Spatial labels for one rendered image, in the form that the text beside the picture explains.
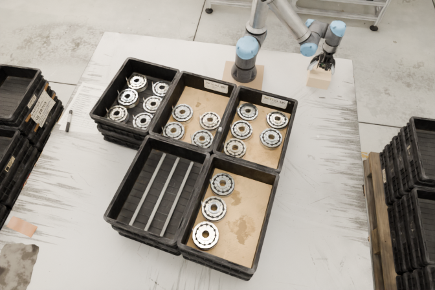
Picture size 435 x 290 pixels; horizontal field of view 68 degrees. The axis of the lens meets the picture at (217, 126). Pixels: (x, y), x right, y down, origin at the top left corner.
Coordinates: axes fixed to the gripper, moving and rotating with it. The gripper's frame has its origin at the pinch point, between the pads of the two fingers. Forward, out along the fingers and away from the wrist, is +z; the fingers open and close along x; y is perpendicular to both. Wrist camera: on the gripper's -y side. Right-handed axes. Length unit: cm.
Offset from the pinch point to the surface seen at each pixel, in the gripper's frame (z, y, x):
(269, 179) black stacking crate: -12, 80, -18
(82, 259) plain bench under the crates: 5, 127, -87
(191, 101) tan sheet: -8, 45, -63
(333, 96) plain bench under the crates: 5.2, 11.7, 9.8
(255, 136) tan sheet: -8, 58, -28
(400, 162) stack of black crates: 35, 26, 60
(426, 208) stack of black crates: 37, 51, 73
